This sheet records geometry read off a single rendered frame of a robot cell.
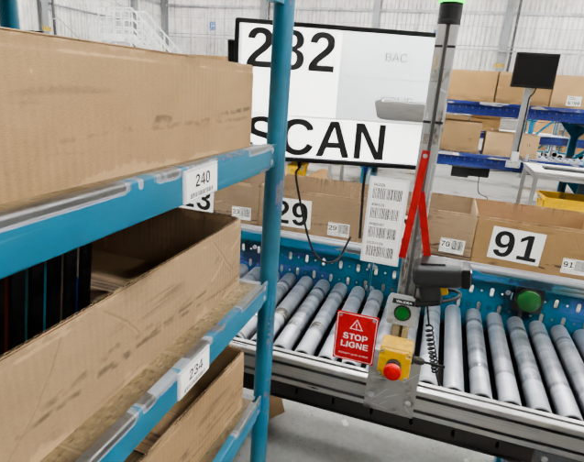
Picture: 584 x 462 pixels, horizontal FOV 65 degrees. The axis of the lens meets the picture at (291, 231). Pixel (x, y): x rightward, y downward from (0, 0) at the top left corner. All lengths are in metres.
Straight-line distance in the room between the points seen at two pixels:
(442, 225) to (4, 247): 1.49
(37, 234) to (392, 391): 1.02
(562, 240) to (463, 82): 4.57
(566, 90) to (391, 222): 5.29
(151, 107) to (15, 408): 0.25
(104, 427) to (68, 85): 0.27
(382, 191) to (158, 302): 0.65
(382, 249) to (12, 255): 0.87
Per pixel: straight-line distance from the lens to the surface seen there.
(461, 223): 1.65
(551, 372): 1.45
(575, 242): 1.71
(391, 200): 1.03
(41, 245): 0.30
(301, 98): 1.08
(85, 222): 0.33
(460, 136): 5.89
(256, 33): 1.09
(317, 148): 1.08
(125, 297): 0.44
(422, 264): 1.01
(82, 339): 0.41
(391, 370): 1.06
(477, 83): 6.14
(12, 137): 0.33
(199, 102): 0.49
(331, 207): 1.69
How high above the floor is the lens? 1.42
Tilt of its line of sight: 18 degrees down
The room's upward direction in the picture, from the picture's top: 4 degrees clockwise
